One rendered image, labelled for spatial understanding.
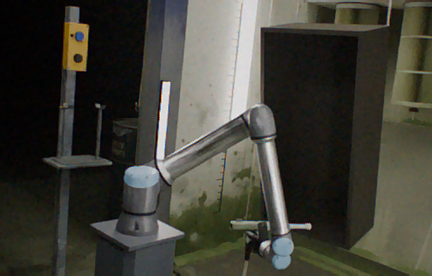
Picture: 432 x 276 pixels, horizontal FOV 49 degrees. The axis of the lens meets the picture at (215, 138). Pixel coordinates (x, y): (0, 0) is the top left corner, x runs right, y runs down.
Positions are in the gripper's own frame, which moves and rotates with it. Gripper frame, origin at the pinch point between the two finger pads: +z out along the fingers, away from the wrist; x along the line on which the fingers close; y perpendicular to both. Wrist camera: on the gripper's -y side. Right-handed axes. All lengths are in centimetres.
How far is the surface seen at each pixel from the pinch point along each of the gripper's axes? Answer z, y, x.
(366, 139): -15, -56, 55
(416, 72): 39, -98, 132
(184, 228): 77, 27, -11
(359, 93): -24, -81, 37
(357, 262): 40, 40, 110
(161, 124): 62, -46, -39
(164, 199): 68, 4, -30
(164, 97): 62, -63, -39
